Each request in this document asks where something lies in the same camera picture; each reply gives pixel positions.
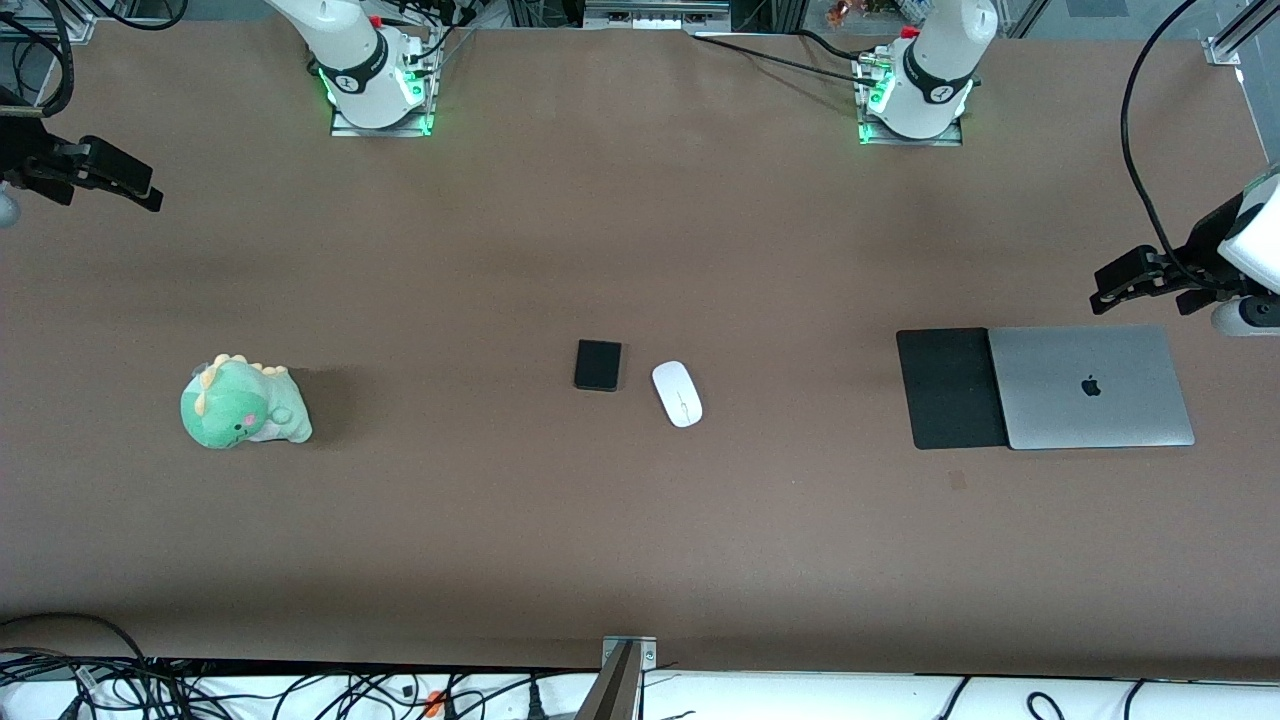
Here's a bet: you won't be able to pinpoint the white computer mouse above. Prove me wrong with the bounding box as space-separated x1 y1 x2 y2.
652 360 704 429

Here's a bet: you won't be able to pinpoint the small black square box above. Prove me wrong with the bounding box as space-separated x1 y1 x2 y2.
574 339 623 393

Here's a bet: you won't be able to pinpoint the black mouse pad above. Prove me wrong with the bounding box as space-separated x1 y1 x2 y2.
896 327 1011 451

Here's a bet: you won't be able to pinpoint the silver laptop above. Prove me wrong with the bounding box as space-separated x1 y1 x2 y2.
987 324 1196 451

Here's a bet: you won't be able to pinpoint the green dinosaur plush toy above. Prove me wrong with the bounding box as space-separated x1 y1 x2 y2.
180 353 313 450

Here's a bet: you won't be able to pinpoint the white shelf board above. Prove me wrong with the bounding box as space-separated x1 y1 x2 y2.
0 666 1280 720

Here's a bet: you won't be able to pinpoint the grey metal device box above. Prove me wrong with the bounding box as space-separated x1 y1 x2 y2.
583 0 732 31

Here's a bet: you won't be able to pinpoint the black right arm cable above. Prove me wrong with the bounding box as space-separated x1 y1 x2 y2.
0 0 77 117

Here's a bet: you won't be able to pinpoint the aluminium frame profile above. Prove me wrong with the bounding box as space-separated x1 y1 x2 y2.
0 0 97 46
1205 0 1280 67

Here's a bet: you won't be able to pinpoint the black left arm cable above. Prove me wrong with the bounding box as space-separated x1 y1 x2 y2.
1119 0 1206 291

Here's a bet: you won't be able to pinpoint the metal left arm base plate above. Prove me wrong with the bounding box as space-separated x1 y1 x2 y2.
858 108 964 148

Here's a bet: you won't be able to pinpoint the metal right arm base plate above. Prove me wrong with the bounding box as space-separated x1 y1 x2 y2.
330 100 437 138

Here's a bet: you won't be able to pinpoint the black cable to arm base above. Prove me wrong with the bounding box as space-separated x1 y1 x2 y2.
690 30 883 91

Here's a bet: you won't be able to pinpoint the tangled black cables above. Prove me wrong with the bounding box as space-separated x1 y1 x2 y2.
0 612 601 720

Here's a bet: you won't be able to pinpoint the aluminium bracket post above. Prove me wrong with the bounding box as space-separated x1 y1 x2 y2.
598 635 658 720

